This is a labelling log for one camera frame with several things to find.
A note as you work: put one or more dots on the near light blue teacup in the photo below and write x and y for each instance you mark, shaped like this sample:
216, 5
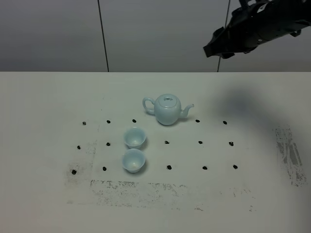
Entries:
133, 160

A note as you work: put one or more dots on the light blue porcelain teapot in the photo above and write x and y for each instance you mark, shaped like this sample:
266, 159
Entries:
166, 108

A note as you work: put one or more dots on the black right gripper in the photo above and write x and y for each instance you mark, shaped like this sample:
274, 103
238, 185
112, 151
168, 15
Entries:
254, 24

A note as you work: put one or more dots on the far light blue teacup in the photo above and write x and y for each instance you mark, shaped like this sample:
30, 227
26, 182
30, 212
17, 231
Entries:
134, 138

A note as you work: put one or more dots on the light blue teacup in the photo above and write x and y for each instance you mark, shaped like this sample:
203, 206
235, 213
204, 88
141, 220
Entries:
134, 138
133, 160

